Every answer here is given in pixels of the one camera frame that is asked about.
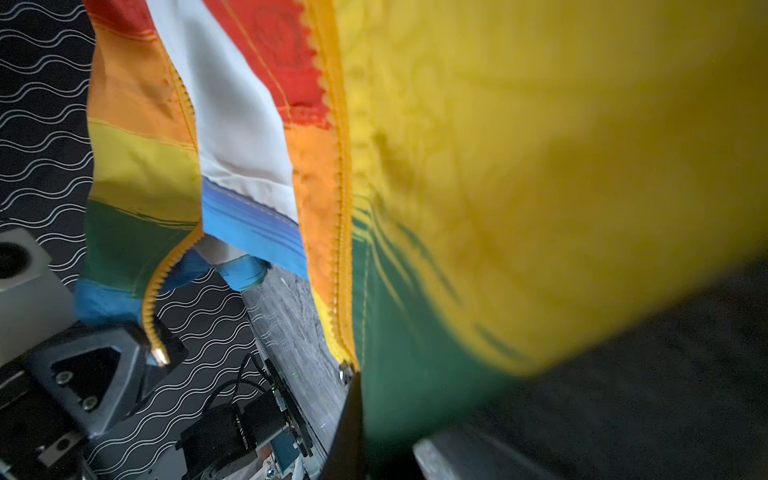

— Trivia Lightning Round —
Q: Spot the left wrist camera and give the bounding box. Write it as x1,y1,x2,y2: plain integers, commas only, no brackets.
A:
1,228,75,364

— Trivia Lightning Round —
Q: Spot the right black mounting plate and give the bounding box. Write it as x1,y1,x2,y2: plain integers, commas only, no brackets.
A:
263,358,314,457

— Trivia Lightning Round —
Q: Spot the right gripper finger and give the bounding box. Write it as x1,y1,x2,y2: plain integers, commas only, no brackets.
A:
319,373,366,480

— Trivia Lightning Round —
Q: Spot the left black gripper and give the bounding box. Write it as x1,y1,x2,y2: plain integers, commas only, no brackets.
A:
1,323,188,479

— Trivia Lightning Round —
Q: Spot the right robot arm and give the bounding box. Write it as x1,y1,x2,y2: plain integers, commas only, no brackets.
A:
177,361,366,479

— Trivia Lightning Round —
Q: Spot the rainbow striped jacket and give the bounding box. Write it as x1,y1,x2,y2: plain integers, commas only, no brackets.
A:
75,1,767,471

